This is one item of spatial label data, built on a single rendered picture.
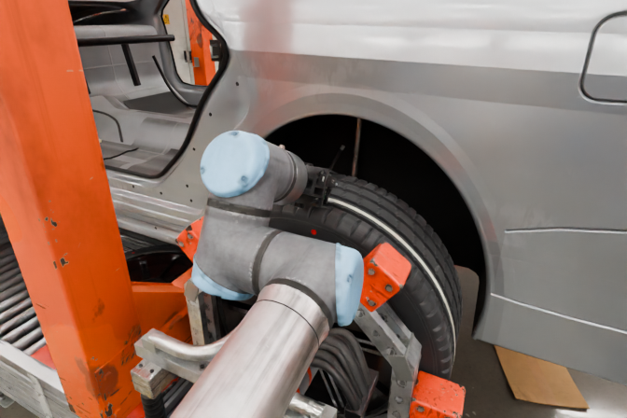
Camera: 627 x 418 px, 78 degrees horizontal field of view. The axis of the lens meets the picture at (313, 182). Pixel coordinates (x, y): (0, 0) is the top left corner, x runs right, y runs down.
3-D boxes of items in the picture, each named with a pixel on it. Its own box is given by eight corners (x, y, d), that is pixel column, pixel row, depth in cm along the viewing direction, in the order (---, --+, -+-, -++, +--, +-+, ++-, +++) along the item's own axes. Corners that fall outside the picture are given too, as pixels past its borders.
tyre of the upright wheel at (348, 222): (327, 391, 130) (520, 342, 93) (294, 457, 110) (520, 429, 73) (210, 233, 128) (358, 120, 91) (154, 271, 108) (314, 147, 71)
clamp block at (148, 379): (188, 364, 77) (185, 343, 75) (153, 401, 70) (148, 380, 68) (170, 355, 79) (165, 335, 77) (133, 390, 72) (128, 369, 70)
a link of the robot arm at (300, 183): (242, 197, 63) (255, 139, 63) (257, 200, 67) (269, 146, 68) (289, 208, 59) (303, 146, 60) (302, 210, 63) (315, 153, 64)
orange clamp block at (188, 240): (235, 241, 89) (210, 211, 89) (213, 258, 82) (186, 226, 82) (219, 254, 93) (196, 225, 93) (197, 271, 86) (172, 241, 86)
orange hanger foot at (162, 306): (255, 288, 158) (249, 213, 145) (155, 389, 115) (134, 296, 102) (221, 277, 165) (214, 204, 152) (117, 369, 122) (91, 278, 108)
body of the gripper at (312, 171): (331, 211, 74) (306, 206, 63) (292, 202, 78) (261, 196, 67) (340, 172, 74) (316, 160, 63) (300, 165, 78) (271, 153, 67)
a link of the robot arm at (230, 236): (243, 312, 47) (264, 211, 47) (172, 285, 52) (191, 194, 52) (279, 300, 55) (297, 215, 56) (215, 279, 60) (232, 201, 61)
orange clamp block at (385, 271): (383, 289, 75) (413, 264, 70) (370, 314, 69) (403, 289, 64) (355, 264, 76) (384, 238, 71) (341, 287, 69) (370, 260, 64)
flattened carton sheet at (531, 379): (538, 319, 215) (539, 314, 213) (589, 410, 165) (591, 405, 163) (481, 314, 218) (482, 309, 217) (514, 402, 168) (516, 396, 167)
